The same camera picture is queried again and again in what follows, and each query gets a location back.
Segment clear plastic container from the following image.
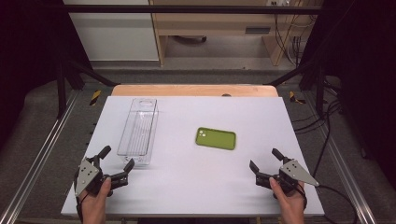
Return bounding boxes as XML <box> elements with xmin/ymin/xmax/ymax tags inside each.
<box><xmin>116</xmin><ymin>97</ymin><xmax>160</xmax><ymax>166</ymax></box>

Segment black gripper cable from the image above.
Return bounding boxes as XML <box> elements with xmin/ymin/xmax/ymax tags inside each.
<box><xmin>73</xmin><ymin>169</ymin><xmax>84</xmax><ymax>222</ymax></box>
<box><xmin>317</xmin><ymin>184</ymin><xmax>360</xmax><ymax>224</ymax></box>

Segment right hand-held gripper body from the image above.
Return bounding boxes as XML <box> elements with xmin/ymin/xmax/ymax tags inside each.
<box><xmin>255</xmin><ymin>159</ymin><xmax>320</xmax><ymax>199</ymax></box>

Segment black horizontal frame bar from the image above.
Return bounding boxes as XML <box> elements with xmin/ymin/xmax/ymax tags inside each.
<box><xmin>62</xmin><ymin>4</ymin><xmax>325</xmax><ymax>15</ymax></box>

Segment person's right hand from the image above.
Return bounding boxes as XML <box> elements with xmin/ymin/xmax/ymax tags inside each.
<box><xmin>269</xmin><ymin>176</ymin><xmax>308</xmax><ymax>224</ymax></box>

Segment yellow black tape marker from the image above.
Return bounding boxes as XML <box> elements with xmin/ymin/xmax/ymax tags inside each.
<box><xmin>289</xmin><ymin>91</ymin><xmax>307</xmax><ymax>105</ymax></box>
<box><xmin>89</xmin><ymin>90</ymin><xmax>103</xmax><ymax>106</ymax></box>

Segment aluminium floor rail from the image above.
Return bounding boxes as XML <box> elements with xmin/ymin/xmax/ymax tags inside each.
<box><xmin>304</xmin><ymin>91</ymin><xmax>378</xmax><ymax>224</ymax></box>
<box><xmin>0</xmin><ymin>91</ymin><xmax>80</xmax><ymax>224</ymax></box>

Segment person's left hand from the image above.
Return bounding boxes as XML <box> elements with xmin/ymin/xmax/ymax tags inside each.
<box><xmin>78</xmin><ymin>176</ymin><xmax>112</xmax><ymax>224</ymax></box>

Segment bundle of desk cables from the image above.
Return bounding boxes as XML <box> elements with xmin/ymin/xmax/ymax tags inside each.
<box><xmin>273</xmin><ymin>12</ymin><xmax>314</xmax><ymax>67</ymax></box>

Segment wooden table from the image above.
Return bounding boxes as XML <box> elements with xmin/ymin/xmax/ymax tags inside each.
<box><xmin>111</xmin><ymin>84</ymin><xmax>279</xmax><ymax>98</ymax></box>

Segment green phone case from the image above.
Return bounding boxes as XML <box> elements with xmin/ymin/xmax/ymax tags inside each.
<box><xmin>195</xmin><ymin>126</ymin><xmax>237</xmax><ymax>151</ymax></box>

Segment black curtain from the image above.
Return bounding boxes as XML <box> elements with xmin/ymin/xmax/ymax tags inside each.
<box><xmin>301</xmin><ymin>0</ymin><xmax>396</xmax><ymax>190</ymax></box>
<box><xmin>0</xmin><ymin>0</ymin><xmax>92</xmax><ymax>147</ymax></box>

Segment wooden desk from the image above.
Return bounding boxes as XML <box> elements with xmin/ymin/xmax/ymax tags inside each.
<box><xmin>148</xmin><ymin>0</ymin><xmax>316</xmax><ymax>67</ymax></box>

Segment black floor cables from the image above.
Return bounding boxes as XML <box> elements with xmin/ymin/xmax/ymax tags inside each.
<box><xmin>291</xmin><ymin>79</ymin><xmax>344</xmax><ymax>178</ymax></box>

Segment black cable under desk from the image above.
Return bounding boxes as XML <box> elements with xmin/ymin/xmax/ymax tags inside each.
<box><xmin>171</xmin><ymin>35</ymin><xmax>208</xmax><ymax>45</ymax></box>

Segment white cabinet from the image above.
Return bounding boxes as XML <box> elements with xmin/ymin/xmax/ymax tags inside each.
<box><xmin>63</xmin><ymin>0</ymin><xmax>160</xmax><ymax>62</ymax></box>

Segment black frame strut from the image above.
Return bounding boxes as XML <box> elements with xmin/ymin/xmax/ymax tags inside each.
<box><xmin>266</xmin><ymin>58</ymin><xmax>327</xmax><ymax>117</ymax></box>
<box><xmin>56</xmin><ymin>59</ymin><xmax>119</xmax><ymax>119</ymax></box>

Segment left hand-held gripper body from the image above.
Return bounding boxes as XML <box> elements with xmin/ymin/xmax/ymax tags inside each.
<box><xmin>74</xmin><ymin>157</ymin><xmax>129</xmax><ymax>198</ymax></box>

